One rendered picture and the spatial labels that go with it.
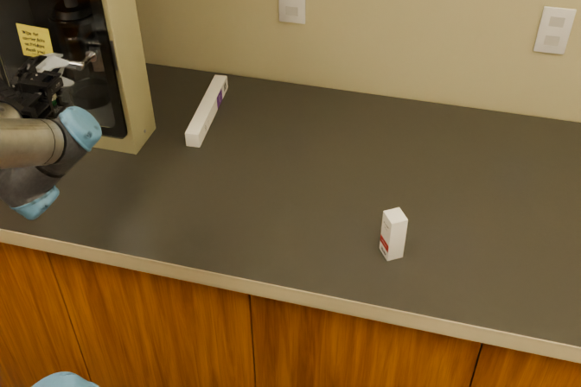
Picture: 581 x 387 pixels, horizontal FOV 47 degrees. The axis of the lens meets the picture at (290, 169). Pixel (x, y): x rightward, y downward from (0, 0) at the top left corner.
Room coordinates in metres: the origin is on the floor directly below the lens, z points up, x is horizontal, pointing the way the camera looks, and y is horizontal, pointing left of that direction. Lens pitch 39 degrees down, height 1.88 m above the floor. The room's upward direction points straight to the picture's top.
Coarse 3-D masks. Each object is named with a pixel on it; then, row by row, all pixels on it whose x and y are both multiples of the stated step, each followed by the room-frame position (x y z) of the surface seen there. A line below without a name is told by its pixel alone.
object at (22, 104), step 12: (48, 72) 1.10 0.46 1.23; (12, 84) 1.06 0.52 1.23; (24, 84) 1.05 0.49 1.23; (36, 84) 1.05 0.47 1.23; (48, 84) 1.05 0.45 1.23; (60, 84) 1.08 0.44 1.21; (24, 96) 1.04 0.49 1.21; (36, 96) 1.04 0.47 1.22; (48, 96) 1.04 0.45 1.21; (60, 96) 1.08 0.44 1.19; (24, 108) 1.00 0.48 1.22; (36, 108) 1.02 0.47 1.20; (48, 108) 1.04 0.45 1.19
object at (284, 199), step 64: (256, 128) 1.32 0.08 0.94; (320, 128) 1.32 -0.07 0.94; (384, 128) 1.32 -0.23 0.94; (448, 128) 1.32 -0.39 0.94; (512, 128) 1.31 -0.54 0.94; (576, 128) 1.31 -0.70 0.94; (64, 192) 1.09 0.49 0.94; (128, 192) 1.09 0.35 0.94; (192, 192) 1.09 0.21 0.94; (256, 192) 1.08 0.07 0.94; (320, 192) 1.08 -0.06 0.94; (384, 192) 1.08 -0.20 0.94; (448, 192) 1.08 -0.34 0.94; (512, 192) 1.08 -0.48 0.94; (576, 192) 1.07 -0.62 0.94; (128, 256) 0.90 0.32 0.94; (192, 256) 0.90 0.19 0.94; (256, 256) 0.89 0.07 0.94; (320, 256) 0.89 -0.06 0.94; (448, 256) 0.89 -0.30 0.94; (512, 256) 0.89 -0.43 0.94; (576, 256) 0.89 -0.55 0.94; (384, 320) 0.76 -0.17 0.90; (448, 320) 0.74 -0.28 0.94; (512, 320) 0.73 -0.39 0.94; (576, 320) 0.73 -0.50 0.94
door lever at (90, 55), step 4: (88, 52) 1.22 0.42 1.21; (92, 52) 1.22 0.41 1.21; (88, 56) 1.21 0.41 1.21; (92, 56) 1.21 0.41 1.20; (96, 56) 1.21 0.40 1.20; (68, 60) 1.19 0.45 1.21; (72, 60) 1.19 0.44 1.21; (76, 60) 1.19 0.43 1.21; (84, 60) 1.19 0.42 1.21; (88, 60) 1.20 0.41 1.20; (92, 60) 1.22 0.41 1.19; (72, 64) 1.18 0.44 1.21; (76, 64) 1.17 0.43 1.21; (80, 64) 1.17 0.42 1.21; (84, 64) 1.18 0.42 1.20; (72, 68) 1.18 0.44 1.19; (76, 68) 1.17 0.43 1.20; (80, 68) 1.17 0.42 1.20; (84, 68) 1.17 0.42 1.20
